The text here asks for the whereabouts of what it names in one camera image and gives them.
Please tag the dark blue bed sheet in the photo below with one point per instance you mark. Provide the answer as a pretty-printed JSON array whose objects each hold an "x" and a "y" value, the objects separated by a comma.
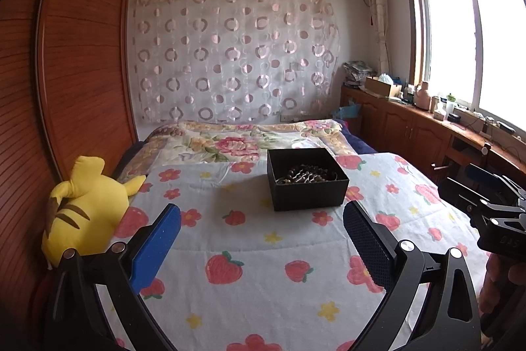
[{"x": 361, "y": 143}]

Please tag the floral quilt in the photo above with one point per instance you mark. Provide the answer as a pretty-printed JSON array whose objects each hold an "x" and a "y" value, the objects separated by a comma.
[{"x": 230, "y": 145}]

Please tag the green capped bottle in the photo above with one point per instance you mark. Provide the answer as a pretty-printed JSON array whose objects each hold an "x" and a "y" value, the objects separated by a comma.
[{"x": 451, "y": 104}]

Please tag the yellow plush toy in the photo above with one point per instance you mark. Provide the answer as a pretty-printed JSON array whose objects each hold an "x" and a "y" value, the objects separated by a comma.
[{"x": 82, "y": 219}]

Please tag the black square box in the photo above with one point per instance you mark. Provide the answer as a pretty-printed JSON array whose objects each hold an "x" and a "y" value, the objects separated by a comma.
[{"x": 304, "y": 197}]

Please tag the brown wooden wardrobe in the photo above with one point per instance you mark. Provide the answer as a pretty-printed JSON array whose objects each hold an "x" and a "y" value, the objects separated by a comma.
[{"x": 82, "y": 46}]

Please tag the sheer curtain with pink rings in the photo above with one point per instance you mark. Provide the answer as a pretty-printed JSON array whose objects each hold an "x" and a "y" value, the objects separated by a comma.
[{"x": 230, "y": 55}]

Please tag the strawberry print blanket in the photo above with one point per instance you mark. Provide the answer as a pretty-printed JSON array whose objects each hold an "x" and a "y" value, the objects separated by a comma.
[{"x": 254, "y": 227}]

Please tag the pile of folded cloths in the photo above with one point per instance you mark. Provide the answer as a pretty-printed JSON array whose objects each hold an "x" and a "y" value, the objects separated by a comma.
[{"x": 359, "y": 73}]

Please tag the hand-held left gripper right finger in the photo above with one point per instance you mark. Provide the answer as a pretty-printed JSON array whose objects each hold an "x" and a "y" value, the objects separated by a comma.
[{"x": 365, "y": 244}]

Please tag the patterned window curtain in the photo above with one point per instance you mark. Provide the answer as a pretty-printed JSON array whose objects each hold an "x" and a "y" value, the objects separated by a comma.
[{"x": 378, "y": 14}]

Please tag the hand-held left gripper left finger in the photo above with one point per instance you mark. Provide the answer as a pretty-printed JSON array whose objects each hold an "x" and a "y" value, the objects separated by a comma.
[{"x": 158, "y": 244}]

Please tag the person's right hand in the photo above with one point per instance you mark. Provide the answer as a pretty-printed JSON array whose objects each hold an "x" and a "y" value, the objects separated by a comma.
[{"x": 515, "y": 273}]

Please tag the pink jar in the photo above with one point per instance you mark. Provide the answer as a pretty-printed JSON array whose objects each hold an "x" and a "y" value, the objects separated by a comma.
[{"x": 422, "y": 96}]

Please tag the long wooden cabinet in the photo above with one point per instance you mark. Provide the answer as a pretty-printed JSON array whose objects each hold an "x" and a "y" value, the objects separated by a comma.
[{"x": 411, "y": 129}]

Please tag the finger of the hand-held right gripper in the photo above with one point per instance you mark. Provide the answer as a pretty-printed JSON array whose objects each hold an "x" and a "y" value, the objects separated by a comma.
[
  {"x": 483, "y": 175},
  {"x": 460, "y": 192}
]

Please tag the window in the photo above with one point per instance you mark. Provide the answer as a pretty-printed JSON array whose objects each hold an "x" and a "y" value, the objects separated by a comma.
[{"x": 472, "y": 42}]

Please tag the blue bag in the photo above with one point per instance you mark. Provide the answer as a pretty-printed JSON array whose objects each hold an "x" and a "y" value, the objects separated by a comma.
[{"x": 347, "y": 112}]

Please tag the cardboard box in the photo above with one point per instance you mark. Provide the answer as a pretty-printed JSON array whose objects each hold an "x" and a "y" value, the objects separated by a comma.
[{"x": 382, "y": 88}]

